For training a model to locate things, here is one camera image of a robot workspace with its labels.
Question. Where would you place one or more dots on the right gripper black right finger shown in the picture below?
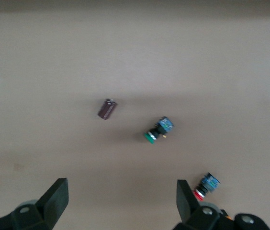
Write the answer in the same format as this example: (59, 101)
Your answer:
(187, 206)

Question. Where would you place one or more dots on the green push button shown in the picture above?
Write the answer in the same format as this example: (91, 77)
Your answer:
(159, 130)

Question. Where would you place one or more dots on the red push button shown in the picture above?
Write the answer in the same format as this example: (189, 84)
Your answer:
(206, 185)

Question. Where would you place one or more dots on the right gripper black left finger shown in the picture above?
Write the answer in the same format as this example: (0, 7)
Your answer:
(51, 203)

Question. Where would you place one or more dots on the dark brown capacitor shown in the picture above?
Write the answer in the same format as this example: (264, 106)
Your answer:
(107, 109)

